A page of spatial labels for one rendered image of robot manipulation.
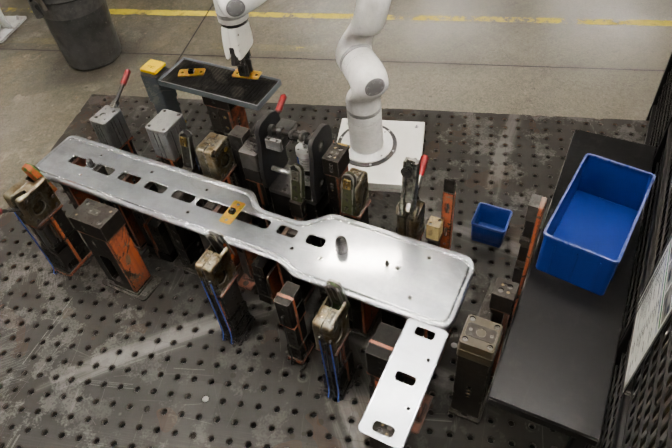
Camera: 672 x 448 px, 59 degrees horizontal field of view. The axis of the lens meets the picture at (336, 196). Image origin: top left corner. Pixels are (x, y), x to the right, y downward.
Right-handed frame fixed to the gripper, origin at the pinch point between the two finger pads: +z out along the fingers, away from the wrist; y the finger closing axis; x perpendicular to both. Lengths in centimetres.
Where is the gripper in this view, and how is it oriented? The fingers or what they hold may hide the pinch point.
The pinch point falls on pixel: (245, 67)
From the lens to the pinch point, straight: 178.0
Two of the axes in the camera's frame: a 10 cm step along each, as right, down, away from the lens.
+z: 0.9, 6.8, 7.2
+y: -2.9, 7.1, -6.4
